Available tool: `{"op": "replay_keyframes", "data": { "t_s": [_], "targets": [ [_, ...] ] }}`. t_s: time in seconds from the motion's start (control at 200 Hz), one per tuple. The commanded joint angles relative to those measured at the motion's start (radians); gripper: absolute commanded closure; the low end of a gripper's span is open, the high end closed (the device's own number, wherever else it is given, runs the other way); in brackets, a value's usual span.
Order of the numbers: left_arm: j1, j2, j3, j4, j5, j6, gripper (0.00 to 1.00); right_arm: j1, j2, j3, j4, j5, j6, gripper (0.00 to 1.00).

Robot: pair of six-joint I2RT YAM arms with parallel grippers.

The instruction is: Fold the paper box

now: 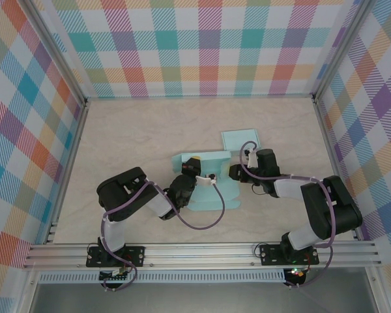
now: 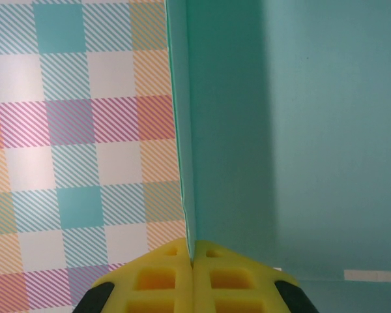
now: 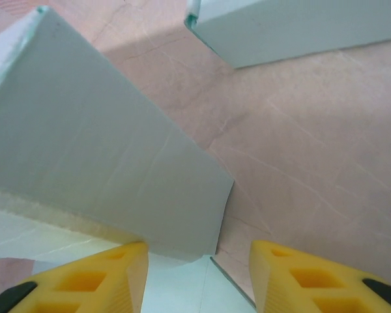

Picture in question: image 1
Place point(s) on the aluminium corner post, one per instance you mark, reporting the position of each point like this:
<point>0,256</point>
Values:
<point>341,49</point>
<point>59,52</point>

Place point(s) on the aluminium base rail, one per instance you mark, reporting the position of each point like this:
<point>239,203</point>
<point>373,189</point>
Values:
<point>198,256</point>

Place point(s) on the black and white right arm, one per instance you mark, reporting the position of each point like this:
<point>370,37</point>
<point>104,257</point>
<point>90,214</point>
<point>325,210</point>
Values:
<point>332,208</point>

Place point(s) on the small controller board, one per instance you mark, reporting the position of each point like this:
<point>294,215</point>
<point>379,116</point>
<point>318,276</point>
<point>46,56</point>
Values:
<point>115,274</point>
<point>296,275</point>

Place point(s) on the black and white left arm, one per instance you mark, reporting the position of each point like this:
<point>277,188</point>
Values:
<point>124,192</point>

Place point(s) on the light teal paper box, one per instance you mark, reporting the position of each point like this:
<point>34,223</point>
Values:
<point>239,138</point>
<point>208,195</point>

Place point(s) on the aluminium side rail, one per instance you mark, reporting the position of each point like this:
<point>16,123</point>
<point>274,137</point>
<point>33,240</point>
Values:
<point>68,169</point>

